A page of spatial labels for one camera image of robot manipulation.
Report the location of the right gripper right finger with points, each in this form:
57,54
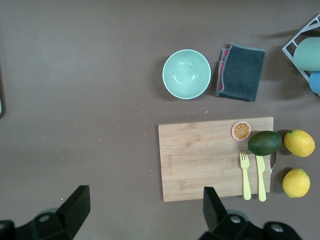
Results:
217,220

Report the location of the grey folded cloth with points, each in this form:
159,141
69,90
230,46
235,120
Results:
242,72

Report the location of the yellow lemon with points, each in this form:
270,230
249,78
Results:
299,143
296,183

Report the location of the light blue cup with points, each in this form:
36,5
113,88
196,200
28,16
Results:
315,82

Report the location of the bamboo cutting board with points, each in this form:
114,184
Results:
200,160

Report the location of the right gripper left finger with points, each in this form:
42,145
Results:
70,215

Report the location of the orange slice toy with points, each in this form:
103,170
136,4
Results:
241,130

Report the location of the mint green bowl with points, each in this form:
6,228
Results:
186,75

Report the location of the dark green avocado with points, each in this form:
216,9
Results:
264,143

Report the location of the pale green cup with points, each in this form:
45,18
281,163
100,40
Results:
307,53

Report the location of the yellow plastic fork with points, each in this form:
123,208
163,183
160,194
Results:
246,175

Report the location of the yellow plastic knife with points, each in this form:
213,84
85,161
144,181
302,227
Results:
261,177

